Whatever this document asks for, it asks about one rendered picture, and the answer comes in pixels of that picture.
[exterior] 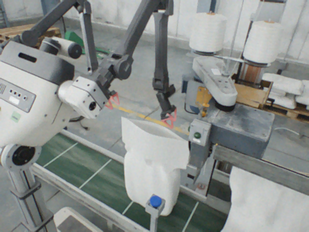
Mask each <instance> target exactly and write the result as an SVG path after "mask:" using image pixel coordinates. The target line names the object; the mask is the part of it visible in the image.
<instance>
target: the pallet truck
mask: <svg viewBox="0 0 309 232"><path fill-rule="evenodd" d="M62 22H63V27H64V39H65V40H68V41H71V42H75V43H78V44H80V45H81V46H83V47H84V41H83V39H82V38H80V37H79V36H78V35H77V34H76V33H75V32H74V31H70V30H68V31H66V28H65V24H64V19H63V17H62ZM95 47H96V50H98V51H102V52H105V53H108V54H109V53H110V52H114V50H111V49H108V48H104V47H100V46H96V45H95ZM82 53H84V54H86V52H85V49H83V48H82ZM96 53H97V57H98V58H100V59H102V58H105V57H107V56H106V55H104V54H102V53H99V52H96Z"/></svg>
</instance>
